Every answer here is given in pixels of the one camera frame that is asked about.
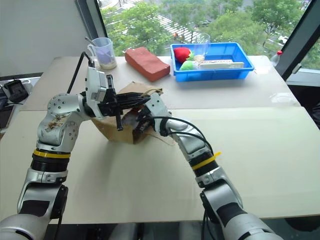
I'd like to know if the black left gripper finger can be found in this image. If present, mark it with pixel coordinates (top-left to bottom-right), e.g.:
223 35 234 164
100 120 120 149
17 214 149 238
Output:
116 99 150 111
115 91 152 101

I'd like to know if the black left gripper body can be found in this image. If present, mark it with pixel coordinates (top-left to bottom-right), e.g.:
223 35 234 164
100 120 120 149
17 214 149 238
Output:
97 74 125 132

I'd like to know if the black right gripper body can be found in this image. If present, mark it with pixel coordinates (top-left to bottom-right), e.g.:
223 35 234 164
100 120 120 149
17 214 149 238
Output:
133 109 155 137

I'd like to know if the grey plush toy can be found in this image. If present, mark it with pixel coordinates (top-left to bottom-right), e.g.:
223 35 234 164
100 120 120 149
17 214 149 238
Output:
121 109 141 129

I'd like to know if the brown paper bag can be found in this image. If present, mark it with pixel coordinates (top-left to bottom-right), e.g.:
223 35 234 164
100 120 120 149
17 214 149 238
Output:
90 81 176 146

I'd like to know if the green plush toy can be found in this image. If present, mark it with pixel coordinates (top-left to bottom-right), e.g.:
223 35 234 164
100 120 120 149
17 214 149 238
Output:
179 60 199 72

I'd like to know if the red strawberry plush toy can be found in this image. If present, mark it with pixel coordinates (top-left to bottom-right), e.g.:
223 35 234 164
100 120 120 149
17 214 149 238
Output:
173 47 195 63

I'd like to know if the red brick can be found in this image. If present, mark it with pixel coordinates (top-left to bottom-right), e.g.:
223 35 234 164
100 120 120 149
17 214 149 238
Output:
124 46 172 83

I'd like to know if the clear plastic measuring cup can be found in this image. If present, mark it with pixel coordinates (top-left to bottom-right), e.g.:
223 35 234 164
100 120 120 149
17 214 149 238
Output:
86 37 118 71

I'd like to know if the grey stirring stick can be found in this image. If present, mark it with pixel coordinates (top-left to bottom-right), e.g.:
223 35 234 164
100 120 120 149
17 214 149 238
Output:
84 36 98 48

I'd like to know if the yellow zip tie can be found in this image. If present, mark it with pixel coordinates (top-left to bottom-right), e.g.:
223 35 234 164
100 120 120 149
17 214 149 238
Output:
190 150 223 171

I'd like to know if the blue plastic bin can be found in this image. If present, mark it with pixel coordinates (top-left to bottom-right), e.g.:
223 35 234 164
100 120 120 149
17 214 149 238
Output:
169 42 256 83

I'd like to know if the patterned white flat box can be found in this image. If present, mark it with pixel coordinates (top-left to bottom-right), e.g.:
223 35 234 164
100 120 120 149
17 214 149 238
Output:
203 59 234 64

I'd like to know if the black charger device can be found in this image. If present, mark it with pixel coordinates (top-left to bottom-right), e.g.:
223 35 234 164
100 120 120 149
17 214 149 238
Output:
2 79 30 104

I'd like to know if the long white box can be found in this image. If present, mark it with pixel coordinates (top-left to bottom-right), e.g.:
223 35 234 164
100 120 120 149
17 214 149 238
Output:
197 61 245 71

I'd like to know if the dark tablet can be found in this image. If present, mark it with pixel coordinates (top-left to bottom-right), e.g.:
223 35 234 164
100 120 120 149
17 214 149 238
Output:
0 104 15 130

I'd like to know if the plastic bottle with red cap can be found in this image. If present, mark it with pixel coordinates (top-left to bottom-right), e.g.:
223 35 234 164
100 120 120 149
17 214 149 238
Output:
269 50 284 68

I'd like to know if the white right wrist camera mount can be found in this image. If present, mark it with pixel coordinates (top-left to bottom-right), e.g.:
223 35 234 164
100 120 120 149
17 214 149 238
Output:
144 92 174 131

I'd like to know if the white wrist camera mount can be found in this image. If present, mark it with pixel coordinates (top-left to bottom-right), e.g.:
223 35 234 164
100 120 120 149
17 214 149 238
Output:
144 92 174 131
84 66 109 103

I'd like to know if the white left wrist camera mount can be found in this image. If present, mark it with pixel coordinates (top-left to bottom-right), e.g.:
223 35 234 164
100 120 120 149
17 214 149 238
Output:
84 66 109 103

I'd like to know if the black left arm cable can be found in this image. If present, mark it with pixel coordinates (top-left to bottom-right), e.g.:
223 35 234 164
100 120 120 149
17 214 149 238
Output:
66 51 95 95

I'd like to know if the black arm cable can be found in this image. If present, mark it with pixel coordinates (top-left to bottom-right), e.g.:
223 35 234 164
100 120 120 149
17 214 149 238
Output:
149 115 215 156
66 51 95 95

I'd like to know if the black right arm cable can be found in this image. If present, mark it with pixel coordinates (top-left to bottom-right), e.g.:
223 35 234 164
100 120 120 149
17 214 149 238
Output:
149 115 215 156

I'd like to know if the dark window frame post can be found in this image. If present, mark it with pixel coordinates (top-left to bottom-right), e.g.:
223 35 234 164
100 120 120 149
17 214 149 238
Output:
74 0 109 59
275 0 320 81

